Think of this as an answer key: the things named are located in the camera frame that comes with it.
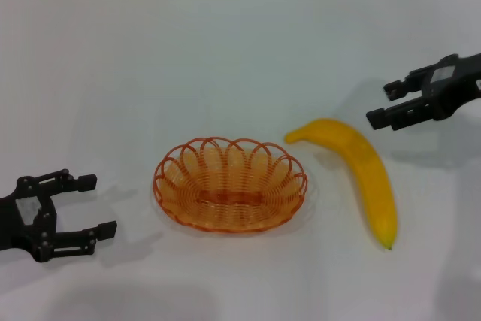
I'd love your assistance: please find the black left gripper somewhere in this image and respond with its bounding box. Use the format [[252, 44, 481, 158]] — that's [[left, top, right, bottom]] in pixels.
[[0, 168, 118, 264]]

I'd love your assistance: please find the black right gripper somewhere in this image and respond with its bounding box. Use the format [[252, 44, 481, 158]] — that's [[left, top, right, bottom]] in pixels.
[[365, 52, 481, 132]]

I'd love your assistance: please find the yellow banana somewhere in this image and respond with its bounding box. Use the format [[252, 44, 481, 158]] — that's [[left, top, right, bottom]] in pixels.
[[284, 117, 398, 251]]

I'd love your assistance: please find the orange woven plastic basket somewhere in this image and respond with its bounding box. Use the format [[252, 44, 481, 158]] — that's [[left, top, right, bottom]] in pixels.
[[153, 135, 310, 238]]

